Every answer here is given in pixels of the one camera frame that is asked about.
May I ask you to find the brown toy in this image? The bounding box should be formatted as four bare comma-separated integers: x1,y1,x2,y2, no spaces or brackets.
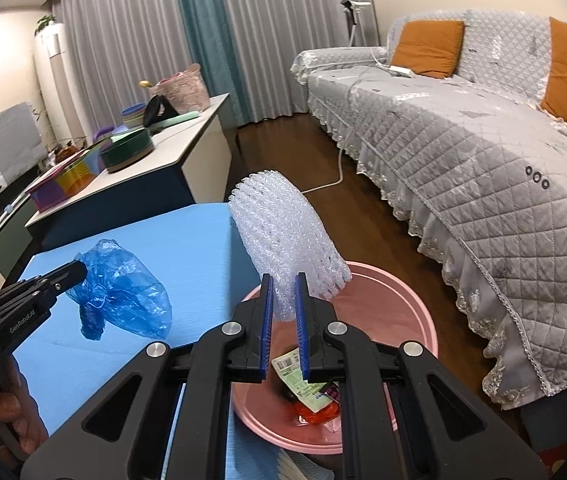
53,141,81,161

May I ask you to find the blue patterned tablecloth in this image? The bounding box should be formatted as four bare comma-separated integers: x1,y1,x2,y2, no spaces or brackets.
10,202,344,480

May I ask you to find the white power cable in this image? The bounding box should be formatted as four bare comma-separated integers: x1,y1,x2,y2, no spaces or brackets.
302,50,394,195

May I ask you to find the black bag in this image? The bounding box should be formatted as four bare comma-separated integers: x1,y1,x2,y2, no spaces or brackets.
142,94,180,128

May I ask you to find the dark television stand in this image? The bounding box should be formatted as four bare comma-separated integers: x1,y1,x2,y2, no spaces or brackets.
0,180,39,281

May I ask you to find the green round tin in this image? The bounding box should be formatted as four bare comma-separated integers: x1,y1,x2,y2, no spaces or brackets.
100,127,155,173

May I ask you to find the grey curtain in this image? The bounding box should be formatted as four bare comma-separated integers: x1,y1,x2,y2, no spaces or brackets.
50,0,199,133
213,0,379,121

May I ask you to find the white floor stand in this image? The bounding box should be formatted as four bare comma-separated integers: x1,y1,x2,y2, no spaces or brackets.
341,0,371,50

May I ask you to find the red plastic bag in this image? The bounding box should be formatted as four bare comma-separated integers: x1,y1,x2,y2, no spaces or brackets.
293,400,339,426

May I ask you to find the white standing air conditioner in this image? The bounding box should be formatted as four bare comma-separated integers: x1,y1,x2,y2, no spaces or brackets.
33,22,86,143

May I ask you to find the pink plastic bucket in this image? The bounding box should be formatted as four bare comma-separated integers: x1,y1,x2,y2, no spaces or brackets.
230,261,438,456

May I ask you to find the colourful striped box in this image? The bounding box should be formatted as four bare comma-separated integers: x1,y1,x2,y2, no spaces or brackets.
26,147,109,212

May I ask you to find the grey printed television cover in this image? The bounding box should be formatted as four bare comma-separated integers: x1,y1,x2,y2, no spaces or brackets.
0,101,46,211

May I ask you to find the stack of plastic bowls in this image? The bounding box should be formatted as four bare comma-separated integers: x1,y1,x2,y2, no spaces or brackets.
120,102,148,130

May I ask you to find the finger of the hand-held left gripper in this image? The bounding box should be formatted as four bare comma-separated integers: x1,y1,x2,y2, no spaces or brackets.
33,282,68,313
22,260,88,295

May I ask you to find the teal roll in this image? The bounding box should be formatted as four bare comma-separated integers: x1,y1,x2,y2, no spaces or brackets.
148,111,200,133

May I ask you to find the pink lace basket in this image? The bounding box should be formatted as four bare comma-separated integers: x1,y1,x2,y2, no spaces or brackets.
149,63,210,113

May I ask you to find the green and white printed packet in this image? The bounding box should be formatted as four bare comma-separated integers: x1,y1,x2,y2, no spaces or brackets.
272,350,334,413

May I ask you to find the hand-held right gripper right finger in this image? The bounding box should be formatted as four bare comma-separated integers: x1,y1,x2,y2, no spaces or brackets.
295,272,547,480

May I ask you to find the white rod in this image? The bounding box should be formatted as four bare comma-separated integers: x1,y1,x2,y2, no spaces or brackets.
0,195,26,246

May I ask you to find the teal curtain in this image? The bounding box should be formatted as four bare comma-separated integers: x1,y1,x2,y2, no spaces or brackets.
170,0,249,126

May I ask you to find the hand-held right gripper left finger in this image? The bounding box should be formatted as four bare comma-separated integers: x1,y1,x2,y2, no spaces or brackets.
20,274,274,480

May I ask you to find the blue plastic bag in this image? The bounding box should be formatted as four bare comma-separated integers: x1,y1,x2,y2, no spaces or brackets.
66,239,172,342

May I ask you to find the sofa with grey quilted cover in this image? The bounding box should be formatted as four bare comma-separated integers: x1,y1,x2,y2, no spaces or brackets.
291,9,567,408

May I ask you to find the white topped cabinet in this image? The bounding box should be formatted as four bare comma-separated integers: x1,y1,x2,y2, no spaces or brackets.
24,92,236,251

